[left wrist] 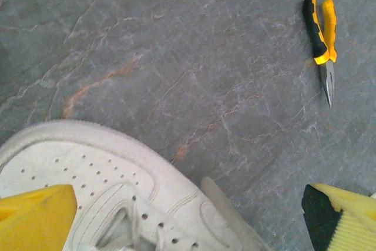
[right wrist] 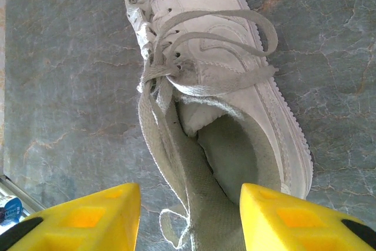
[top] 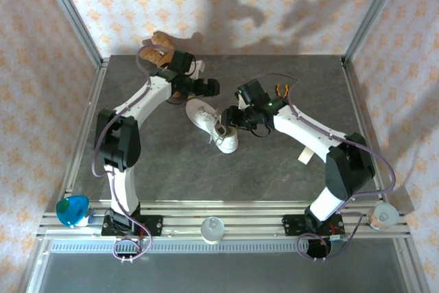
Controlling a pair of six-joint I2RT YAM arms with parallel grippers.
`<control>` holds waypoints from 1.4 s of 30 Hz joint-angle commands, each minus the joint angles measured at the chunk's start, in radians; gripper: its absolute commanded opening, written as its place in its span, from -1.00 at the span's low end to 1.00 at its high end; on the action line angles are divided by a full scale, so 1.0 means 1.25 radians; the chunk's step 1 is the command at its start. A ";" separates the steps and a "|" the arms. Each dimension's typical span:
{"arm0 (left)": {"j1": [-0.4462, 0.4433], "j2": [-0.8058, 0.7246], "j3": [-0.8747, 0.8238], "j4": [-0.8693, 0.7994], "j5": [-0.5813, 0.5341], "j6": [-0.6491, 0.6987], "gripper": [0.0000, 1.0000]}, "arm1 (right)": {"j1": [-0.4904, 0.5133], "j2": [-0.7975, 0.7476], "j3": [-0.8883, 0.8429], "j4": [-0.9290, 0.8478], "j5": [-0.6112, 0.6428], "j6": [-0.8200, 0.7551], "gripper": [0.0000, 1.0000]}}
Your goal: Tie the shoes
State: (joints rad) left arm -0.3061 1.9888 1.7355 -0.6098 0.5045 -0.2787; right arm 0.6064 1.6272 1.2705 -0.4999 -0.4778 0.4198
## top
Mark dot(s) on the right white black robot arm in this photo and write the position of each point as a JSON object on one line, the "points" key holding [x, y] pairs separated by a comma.
{"points": [[350, 166]]}

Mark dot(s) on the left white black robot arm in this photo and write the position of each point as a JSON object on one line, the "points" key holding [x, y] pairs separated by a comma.
{"points": [[118, 142]]}

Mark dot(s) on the yellow black pliers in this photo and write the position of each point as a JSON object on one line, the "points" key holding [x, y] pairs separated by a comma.
{"points": [[278, 88]]}

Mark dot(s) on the brown teddy bear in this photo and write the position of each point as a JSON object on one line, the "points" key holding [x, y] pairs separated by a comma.
{"points": [[154, 53]]}

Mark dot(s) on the white paper tag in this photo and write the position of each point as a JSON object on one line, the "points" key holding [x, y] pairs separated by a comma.
{"points": [[305, 155]]}

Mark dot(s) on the clear glass dome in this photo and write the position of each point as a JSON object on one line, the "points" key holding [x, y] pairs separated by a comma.
{"points": [[212, 229]]}

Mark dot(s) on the small green circuit board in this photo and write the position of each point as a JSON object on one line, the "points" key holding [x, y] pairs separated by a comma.
{"points": [[337, 239]]}

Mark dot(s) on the metal tin can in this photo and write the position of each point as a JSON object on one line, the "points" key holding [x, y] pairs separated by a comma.
{"points": [[384, 215]]}

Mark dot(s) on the blue plastic container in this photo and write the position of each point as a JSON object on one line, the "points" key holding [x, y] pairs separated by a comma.
{"points": [[70, 212]]}

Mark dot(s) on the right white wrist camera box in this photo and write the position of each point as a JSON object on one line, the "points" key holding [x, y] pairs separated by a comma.
{"points": [[244, 102]]}

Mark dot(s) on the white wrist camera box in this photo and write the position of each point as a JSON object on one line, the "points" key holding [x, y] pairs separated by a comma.
{"points": [[244, 102], [199, 68]]}

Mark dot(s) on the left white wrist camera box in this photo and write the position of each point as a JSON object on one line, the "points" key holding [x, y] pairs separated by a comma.
{"points": [[199, 68]]}

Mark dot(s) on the aluminium side rail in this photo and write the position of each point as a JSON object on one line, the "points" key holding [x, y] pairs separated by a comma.
{"points": [[356, 94], [92, 101]]}

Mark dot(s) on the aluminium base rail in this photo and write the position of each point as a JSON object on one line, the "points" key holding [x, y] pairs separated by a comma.
{"points": [[257, 221]]}

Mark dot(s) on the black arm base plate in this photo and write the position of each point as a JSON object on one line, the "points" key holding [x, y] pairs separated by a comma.
{"points": [[291, 224], [154, 224]]}

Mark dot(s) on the aluminium corner post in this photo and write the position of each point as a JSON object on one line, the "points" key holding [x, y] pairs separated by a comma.
{"points": [[74, 15], [372, 15]]}

